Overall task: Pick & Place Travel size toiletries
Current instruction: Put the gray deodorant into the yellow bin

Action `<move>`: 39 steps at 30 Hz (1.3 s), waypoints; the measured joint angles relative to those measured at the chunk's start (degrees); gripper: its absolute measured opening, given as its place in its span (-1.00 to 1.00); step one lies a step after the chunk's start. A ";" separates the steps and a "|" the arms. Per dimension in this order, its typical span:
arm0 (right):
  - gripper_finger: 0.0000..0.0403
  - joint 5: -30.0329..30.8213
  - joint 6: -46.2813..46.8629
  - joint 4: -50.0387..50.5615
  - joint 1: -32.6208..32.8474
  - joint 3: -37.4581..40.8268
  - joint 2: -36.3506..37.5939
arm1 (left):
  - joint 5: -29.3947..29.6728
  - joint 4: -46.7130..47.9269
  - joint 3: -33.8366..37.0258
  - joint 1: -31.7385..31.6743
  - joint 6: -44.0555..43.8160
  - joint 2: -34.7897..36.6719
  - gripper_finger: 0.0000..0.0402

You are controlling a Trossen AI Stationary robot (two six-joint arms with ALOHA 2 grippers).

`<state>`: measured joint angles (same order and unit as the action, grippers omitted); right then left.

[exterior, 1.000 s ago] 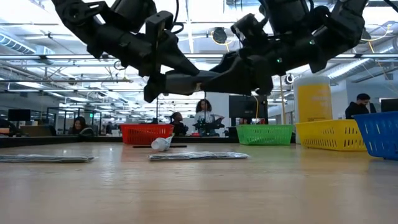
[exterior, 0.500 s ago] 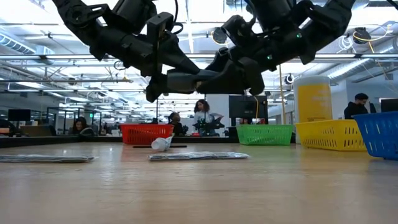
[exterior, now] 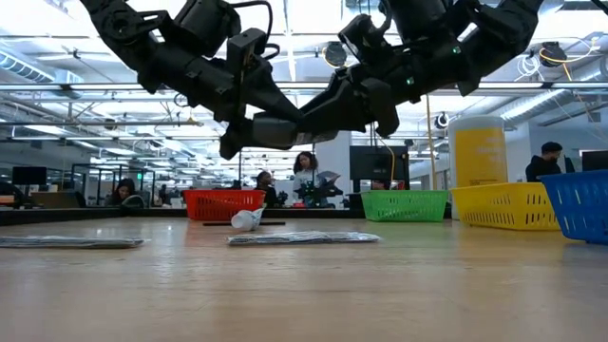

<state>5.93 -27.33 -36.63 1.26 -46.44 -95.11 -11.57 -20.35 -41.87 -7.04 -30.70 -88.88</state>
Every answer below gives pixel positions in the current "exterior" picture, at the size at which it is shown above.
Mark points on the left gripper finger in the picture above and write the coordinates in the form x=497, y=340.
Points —
x=235, y=138
x=280, y=104

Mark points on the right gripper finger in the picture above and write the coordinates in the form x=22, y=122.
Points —
x=342, y=111

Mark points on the dark grey squeeze tube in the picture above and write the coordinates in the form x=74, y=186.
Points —
x=275, y=132

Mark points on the white printed tube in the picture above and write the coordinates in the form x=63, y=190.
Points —
x=244, y=221

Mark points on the black comb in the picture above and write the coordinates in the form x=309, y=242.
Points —
x=218, y=223

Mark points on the crinkled grey packet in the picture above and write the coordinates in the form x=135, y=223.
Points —
x=304, y=238

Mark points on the long dark packet white end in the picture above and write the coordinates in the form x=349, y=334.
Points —
x=71, y=242

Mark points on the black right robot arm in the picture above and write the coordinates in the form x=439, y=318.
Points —
x=499, y=28

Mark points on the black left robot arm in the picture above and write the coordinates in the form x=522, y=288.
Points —
x=119, y=24

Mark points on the person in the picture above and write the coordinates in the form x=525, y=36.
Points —
x=124, y=190
x=266, y=183
x=306, y=180
x=541, y=168

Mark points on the white building column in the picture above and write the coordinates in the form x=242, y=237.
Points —
x=335, y=166

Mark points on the large black screen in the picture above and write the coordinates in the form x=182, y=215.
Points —
x=375, y=164

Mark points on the red plastic basket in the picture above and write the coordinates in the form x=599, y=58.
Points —
x=223, y=204

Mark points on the green plastic basket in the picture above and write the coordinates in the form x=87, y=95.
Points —
x=404, y=206

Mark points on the yellow plastic basket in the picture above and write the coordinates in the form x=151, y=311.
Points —
x=503, y=206

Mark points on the small black monitor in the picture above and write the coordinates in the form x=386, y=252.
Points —
x=29, y=176

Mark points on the black desk monitor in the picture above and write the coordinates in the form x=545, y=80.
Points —
x=594, y=160

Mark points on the blue plastic basket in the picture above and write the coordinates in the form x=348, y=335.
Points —
x=579, y=204

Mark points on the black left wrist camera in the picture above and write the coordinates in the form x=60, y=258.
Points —
x=244, y=45

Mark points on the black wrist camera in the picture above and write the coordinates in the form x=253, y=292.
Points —
x=363, y=38
x=244, y=45

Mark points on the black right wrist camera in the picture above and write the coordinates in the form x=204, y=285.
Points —
x=363, y=38

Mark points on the black aluminium table frame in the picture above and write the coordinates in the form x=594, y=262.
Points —
x=47, y=216

